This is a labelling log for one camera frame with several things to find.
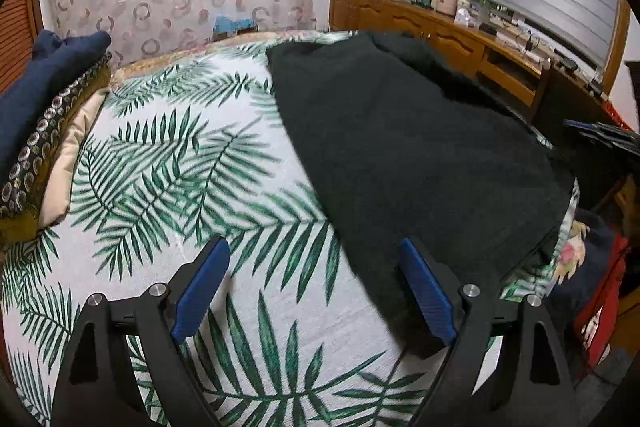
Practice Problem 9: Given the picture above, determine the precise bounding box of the folded navy cloth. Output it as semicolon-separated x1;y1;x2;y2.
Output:
0;29;113;188

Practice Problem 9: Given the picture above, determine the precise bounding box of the palm leaf printed blanket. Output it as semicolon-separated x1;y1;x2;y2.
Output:
0;32;582;427

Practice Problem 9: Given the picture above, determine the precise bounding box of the folded beige satin cloth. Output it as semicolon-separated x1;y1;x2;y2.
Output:
37;87;111;229

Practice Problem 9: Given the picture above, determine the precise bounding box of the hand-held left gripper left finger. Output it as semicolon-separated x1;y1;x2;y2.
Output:
50;234;232;427

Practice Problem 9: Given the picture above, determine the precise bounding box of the blue crumpled cloth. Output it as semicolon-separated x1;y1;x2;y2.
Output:
213;17;256;36

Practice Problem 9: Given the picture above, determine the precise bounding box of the wooden louvered door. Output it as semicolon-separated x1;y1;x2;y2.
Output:
0;0;44;94

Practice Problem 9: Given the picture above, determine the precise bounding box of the floral bed sheet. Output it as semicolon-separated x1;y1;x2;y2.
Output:
107;29;362;88

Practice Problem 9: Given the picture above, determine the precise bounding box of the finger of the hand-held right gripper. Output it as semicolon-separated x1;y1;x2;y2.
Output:
562;119;640;158

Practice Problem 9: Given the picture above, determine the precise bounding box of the red bag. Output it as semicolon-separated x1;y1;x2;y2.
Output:
574;232;632;369

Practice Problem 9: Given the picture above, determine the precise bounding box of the wooden cabinet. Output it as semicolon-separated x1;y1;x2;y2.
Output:
329;0;557;118

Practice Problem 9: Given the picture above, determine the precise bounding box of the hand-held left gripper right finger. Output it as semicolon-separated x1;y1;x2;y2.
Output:
397;236;576;427

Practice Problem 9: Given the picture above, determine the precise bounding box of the black t-shirt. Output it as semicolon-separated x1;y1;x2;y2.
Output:
265;31;577;360

